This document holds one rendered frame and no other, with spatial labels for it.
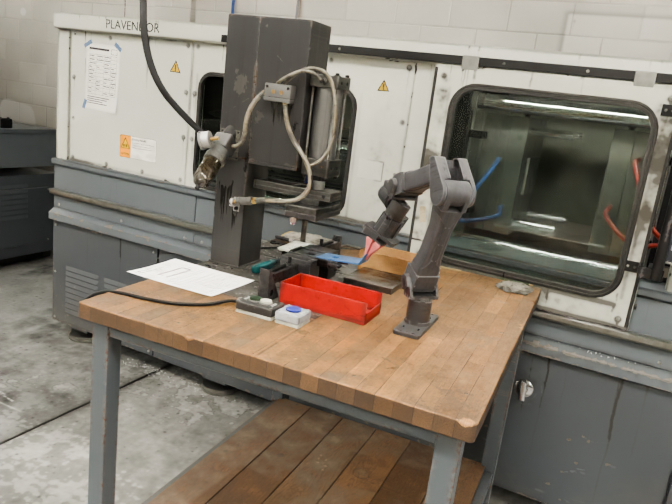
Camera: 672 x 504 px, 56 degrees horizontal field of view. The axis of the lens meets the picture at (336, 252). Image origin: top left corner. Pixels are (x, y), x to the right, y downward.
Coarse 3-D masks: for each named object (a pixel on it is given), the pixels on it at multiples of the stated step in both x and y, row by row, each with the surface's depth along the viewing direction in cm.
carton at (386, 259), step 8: (384, 248) 218; (392, 248) 217; (360, 256) 210; (376, 256) 208; (384, 256) 207; (392, 256) 218; (400, 256) 217; (408, 256) 215; (368, 264) 209; (376, 264) 208; (384, 264) 207; (392, 264) 206; (400, 264) 205; (392, 272) 206; (400, 272) 205
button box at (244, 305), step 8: (88, 296) 164; (136, 296) 159; (144, 296) 159; (248, 296) 162; (176, 304) 158; (184, 304) 158; (192, 304) 158; (200, 304) 159; (208, 304) 160; (216, 304) 161; (240, 304) 158; (248, 304) 157; (256, 304) 157; (264, 304) 157; (272, 304) 158; (280, 304) 159; (240, 312) 158; (248, 312) 158; (256, 312) 156; (264, 312) 156; (272, 312) 155
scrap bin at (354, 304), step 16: (288, 288) 167; (304, 288) 165; (320, 288) 176; (336, 288) 174; (352, 288) 172; (304, 304) 166; (320, 304) 164; (336, 304) 162; (352, 304) 160; (368, 304) 171; (352, 320) 161; (368, 320) 163
